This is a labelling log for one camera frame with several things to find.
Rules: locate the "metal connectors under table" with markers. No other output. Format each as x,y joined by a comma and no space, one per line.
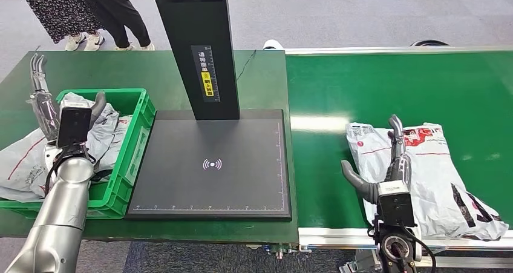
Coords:
280,251

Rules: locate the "black scanner base plate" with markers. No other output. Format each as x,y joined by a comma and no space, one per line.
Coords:
248,183

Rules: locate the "green plastic crate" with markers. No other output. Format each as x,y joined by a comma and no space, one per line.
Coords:
132,159

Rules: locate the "black yellow column label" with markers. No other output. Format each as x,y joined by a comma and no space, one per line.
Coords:
206,78

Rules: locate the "white mailer red black print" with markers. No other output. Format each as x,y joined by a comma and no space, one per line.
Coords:
437,183

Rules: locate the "black scanner column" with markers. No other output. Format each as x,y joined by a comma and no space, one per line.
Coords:
192,22

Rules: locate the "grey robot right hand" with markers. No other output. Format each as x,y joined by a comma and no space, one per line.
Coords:
396,169

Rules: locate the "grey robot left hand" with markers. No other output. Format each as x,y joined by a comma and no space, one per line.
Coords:
46,110

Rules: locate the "crumpled white poly mailer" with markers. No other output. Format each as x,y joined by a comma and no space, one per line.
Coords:
122,128

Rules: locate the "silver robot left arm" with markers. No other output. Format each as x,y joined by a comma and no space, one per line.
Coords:
60,215

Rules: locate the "person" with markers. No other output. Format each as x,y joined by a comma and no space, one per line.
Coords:
120,6
60,6

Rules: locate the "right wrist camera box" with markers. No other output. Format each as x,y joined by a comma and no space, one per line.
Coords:
396,205

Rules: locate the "green conveyor belt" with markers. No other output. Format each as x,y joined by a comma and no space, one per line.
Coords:
360,86

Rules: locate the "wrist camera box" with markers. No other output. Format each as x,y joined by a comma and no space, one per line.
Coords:
74,126
396,205

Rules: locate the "white mailer with red print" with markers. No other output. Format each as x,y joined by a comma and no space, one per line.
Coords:
24,171

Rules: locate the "white round object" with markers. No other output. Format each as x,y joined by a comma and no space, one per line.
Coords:
272,44

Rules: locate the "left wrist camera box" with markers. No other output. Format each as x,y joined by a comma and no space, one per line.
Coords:
74,126

